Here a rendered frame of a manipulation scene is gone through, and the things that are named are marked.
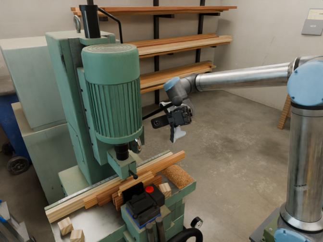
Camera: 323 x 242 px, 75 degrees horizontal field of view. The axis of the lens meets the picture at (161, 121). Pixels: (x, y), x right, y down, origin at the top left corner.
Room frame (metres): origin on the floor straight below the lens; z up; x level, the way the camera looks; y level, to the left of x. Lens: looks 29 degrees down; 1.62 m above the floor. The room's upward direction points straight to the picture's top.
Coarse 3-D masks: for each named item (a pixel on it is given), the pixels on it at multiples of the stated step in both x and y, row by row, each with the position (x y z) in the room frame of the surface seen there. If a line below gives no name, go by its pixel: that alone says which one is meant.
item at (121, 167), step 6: (108, 150) 0.73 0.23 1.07; (108, 156) 0.71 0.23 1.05; (114, 156) 0.69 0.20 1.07; (108, 162) 0.72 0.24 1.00; (114, 162) 0.66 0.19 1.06; (120, 162) 0.65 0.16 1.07; (126, 162) 0.65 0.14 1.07; (132, 162) 0.65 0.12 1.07; (114, 168) 0.67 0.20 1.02; (120, 168) 0.62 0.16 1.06; (126, 168) 0.63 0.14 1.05; (132, 168) 0.65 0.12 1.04; (120, 174) 0.63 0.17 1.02; (126, 174) 0.63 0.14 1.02
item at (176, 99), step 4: (176, 96) 0.63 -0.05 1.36; (172, 100) 0.63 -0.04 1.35; (176, 100) 0.61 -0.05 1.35; (180, 100) 0.62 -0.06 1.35; (168, 104) 0.66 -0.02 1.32; (172, 104) 0.64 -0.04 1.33; (176, 104) 0.61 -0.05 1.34; (180, 104) 0.61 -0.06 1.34; (160, 108) 0.70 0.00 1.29; (164, 108) 0.67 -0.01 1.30; (152, 112) 0.73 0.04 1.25; (156, 112) 0.71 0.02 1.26; (144, 116) 0.79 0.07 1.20; (148, 116) 0.76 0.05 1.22
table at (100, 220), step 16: (176, 192) 0.65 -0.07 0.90; (80, 208) 0.56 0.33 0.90; (96, 208) 0.56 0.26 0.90; (112, 208) 0.56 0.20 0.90; (80, 224) 0.49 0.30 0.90; (96, 224) 0.49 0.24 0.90; (112, 224) 0.49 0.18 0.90; (64, 240) 0.43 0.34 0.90; (96, 240) 0.43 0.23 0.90; (112, 240) 0.46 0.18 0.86; (128, 240) 0.45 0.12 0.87
